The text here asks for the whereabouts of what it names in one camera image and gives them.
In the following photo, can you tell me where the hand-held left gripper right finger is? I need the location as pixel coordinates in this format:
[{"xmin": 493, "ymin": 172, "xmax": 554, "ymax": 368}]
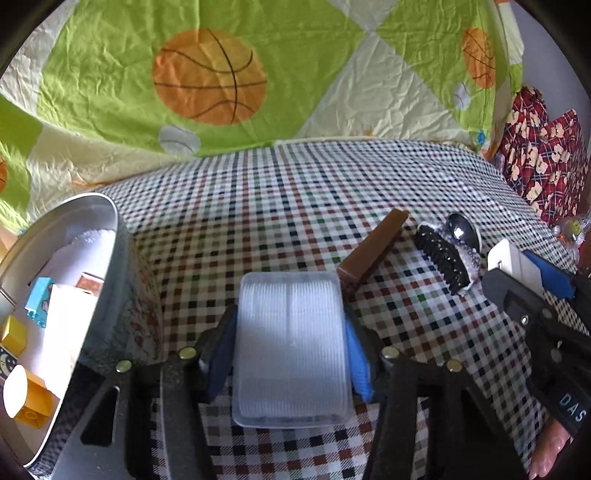
[{"xmin": 344, "ymin": 318, "xmax": 527, "ymax": 480}]

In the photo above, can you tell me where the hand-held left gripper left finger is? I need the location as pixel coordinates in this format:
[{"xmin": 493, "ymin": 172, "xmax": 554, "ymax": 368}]
[{"xmin": 55, "ymin": 305, "xmax": 241, "ymax": 480}]

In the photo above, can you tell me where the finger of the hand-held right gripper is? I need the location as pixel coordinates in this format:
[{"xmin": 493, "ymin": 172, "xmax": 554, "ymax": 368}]
[
  {"xmin": 522, "ymin": 250, "xmax": 591, "ymax": 301},
  {"xmin": 482, "ymin": 269, "xmax": 561, "ymax": 333}
]

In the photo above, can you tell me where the plain white block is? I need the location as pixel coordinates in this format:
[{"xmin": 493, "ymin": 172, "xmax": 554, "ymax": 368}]
[{"xmin": 487, "ymin": 239, "xmax": 544, "ymax": 296}]

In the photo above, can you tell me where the clear plastic box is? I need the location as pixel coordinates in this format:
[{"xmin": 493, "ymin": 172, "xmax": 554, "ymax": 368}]
[{"xmin": 232, "ymin": 271, "xmax": 352, "ymax": 428}]

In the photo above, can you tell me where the round metal tin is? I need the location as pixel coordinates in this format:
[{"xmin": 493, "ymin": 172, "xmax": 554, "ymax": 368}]
[{"xmin": 0, "ymin": 193, "xmax": 164, "ymax": 472}]

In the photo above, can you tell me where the large yellow toy brick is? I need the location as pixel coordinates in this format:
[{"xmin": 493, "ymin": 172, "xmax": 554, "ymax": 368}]
[{"xmin": 11, "ymin": 369, "xmax": 61, "ymax": 430}]

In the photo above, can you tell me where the blue toy block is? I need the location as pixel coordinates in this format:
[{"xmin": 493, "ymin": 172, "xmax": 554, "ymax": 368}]
[{"xmin": 25, "ymin": 277, "xmax": 53, "ymax": 328}]

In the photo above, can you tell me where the small yellow toy block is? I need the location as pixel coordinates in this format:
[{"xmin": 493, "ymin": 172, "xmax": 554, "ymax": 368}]
[{"xmin": 0, "ymin": 316, "xmax": 27, "ymax": 356}]

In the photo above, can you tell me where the person's right hand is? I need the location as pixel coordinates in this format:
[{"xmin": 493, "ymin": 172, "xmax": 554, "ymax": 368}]
[{"xmin": 529, "ymin": 419, "xmax": 572, "ymax": 480}]

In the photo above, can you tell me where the yellow smiley toy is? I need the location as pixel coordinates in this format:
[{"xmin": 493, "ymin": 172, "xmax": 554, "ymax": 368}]
[{"xmin": 554, "ymin": 217, "xmax": 585, "ymax": 245}]

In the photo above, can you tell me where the black hair claw clip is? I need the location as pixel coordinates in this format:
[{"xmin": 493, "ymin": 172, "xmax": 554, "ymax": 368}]
[{"xmin": 413, "ymin": 223, "xmax": 472, "ymax": 294}]

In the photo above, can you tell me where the metal spoon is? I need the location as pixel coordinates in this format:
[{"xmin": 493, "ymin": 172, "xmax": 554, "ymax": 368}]
[{"xmin": 445, "ymin": 212, "xmax": 484, "ymax": 278}]

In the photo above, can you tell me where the brown rectangular bar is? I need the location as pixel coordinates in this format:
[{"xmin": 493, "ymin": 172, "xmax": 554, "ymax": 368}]
[{"xmin": 336, "ymin": 209, "xmax": 410, "ymax": 296}]

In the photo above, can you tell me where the red floral cloth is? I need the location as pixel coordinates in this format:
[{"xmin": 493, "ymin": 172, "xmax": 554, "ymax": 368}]
[{"xmin": 496, "ymin": 85, "xmax": 591, "ymax": 228}]

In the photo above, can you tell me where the copper-coloured rectangular box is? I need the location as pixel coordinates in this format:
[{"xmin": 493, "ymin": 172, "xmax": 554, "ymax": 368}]
[{"xmin": 76, "ymin": 273, "xmax": 105, "ymax": 297}]

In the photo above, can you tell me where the checked tablecloth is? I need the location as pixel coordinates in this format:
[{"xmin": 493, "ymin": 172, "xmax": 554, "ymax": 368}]
[{"xmin": 28, "ymin": 138, "xmax": 591, "ymax": 480}]

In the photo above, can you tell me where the basketball printed bed sheet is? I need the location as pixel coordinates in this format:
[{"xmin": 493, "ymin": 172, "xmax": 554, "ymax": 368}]
[{"xmin": 0, "ymin": 0, "xmax": 525, "ymax": 232}]

